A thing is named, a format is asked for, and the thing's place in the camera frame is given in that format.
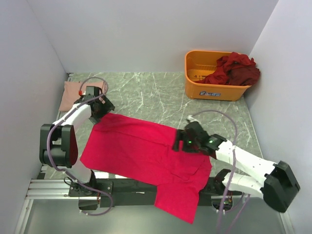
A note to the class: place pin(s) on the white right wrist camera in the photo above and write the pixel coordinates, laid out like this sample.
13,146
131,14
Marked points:
190,119

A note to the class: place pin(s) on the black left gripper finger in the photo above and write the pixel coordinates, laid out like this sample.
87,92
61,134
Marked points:
95,119
107,105

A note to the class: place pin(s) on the aluminium frame rail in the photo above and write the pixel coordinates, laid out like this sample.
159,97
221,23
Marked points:
45,186

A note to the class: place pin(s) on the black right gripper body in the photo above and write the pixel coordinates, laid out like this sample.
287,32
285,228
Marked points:
185,134

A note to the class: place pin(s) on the bright red t shirt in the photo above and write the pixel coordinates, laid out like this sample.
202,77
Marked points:
142,150

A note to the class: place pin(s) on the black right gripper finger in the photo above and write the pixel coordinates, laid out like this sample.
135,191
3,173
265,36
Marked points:
189,147
177,140

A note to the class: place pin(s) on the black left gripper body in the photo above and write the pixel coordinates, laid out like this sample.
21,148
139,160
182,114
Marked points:
98,114

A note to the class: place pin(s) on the dark red crumpled t shirt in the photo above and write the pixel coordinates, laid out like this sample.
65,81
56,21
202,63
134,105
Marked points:
235,69

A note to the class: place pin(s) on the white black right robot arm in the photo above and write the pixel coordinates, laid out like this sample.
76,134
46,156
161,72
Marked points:
275,183

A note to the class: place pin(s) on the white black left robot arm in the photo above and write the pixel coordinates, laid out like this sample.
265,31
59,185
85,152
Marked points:
58,144

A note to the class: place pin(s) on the folded pink t shirt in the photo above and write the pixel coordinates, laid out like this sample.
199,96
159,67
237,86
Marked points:
71,89

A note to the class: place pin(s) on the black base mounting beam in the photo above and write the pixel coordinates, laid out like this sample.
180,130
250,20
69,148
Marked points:
127,192

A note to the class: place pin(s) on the orange plastic basket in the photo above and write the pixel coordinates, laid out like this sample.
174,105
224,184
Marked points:
197,65

